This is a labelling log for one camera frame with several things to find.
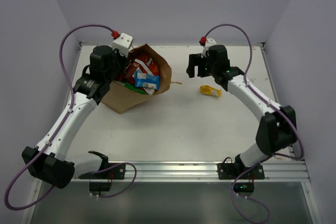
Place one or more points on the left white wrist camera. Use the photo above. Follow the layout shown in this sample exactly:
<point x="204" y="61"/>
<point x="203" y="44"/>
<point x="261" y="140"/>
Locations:
<point x="123" y="44"/>

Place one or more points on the brown paper bag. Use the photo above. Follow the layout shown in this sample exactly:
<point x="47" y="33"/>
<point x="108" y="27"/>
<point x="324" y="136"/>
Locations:
<point x="120" y="99"/>

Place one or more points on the green snack bag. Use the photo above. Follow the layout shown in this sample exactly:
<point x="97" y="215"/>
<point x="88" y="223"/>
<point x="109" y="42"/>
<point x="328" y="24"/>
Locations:
<point x="132" y="87"/>

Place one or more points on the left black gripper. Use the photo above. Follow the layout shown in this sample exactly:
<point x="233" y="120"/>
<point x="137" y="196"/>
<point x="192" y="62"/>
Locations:
<point x="120" y="64"/>

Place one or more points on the blue snack bar wrapper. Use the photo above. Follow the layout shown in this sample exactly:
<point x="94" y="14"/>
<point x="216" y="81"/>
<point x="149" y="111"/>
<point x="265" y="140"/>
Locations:
<point x="145" y="80"/>

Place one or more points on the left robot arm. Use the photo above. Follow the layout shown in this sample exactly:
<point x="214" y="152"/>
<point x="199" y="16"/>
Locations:
<point x="48" y="161"/>

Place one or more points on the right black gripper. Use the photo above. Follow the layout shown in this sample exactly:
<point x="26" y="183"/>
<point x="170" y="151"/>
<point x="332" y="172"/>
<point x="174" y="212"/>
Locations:
<point x="194" y="60"/>

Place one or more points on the red Doritos chip bag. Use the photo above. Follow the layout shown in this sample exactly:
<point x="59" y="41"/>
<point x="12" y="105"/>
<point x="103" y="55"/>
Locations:
<point x="144" y="64"/>

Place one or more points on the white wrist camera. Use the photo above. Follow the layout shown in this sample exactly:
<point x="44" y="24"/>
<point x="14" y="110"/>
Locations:
<point x="206" y="43"/>
<point x="123" y="44"/>

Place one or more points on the yellow M&M's candy packet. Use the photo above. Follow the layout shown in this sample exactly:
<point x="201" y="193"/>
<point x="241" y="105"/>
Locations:
<point x="208" y="90"/>

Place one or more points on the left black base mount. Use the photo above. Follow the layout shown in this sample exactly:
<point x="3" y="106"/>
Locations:
<point x="108" y="172"/>

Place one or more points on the red patterned snack bag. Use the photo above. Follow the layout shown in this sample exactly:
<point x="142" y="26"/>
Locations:
<point x="122" y="75"/>

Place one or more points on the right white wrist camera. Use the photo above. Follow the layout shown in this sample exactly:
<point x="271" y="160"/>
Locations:
<point x="206" y="43"/>

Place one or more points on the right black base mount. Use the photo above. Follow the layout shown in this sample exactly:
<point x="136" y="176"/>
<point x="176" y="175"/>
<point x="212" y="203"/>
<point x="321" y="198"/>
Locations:
<point x="230" y="169"/>

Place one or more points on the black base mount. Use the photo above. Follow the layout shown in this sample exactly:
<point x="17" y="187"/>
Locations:
<point x="108" y="172"/>
<point x="230" y="169"/>

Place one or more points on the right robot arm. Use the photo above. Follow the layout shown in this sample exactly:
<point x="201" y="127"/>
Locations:
<point x="277" y="123"/>

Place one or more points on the aluminium front rail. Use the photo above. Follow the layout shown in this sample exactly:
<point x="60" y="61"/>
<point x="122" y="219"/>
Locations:
<point x="170" y="171"/>

